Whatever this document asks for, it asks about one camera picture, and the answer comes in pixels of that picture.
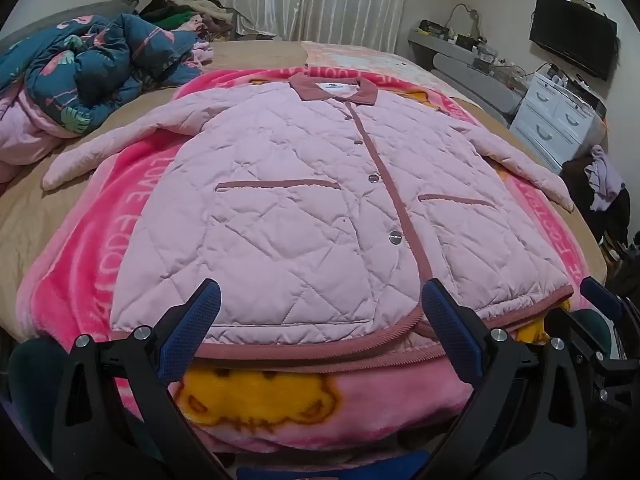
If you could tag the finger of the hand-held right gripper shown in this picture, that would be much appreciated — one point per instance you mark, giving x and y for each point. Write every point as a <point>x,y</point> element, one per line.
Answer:
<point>600,296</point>
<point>582,337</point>

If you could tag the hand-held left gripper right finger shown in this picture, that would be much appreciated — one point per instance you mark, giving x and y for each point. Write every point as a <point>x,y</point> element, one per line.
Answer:
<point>452,332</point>

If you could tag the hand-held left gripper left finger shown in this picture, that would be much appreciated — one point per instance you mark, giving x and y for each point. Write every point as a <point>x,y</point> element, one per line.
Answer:
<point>192,332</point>

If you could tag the pink quilted jacket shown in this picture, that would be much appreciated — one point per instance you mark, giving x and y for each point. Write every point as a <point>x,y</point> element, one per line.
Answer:
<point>280,210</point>

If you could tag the dark clothes heap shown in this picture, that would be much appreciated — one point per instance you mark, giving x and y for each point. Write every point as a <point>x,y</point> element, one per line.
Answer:
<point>575,180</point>

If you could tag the pile of mixed clothes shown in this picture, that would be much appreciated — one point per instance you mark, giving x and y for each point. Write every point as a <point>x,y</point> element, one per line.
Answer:
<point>170,17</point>

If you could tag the dark green cloth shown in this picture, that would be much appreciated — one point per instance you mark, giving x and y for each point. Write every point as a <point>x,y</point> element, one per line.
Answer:
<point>35,385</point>
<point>595,324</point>

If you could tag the pink printed fleece blanket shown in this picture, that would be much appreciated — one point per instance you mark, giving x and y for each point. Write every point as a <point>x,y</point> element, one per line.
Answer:
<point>125,240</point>

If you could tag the lilac cloth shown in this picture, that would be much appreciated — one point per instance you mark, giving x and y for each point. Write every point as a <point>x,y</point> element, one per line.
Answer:
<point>605,175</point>

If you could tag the white drawer cabinet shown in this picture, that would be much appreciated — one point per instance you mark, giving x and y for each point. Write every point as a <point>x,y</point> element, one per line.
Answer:
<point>545,115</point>

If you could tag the bed with tan sheet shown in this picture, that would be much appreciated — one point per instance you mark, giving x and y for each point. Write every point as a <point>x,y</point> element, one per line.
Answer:
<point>30,220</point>

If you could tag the grey desk with clutter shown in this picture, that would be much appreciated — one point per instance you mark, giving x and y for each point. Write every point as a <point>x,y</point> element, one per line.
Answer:
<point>480,85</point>

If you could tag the black flat television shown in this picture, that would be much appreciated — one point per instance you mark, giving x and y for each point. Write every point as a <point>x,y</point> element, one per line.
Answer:
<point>570,35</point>

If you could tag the pink quilt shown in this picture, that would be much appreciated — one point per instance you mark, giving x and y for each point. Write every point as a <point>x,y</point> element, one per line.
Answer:
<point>25,130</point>

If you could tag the blue floral duvet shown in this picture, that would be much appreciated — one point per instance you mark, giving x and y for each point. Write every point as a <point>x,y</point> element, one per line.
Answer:
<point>100,70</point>

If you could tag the clutter of small devices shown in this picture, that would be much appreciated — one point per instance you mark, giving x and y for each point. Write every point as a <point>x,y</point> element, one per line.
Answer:
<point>475,42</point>

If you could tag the peach floral sheet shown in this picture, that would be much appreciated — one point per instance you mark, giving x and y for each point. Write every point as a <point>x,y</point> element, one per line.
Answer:
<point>360,57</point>

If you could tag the white pleated curtain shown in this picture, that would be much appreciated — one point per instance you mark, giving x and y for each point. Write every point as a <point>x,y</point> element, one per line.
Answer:
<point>325,0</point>

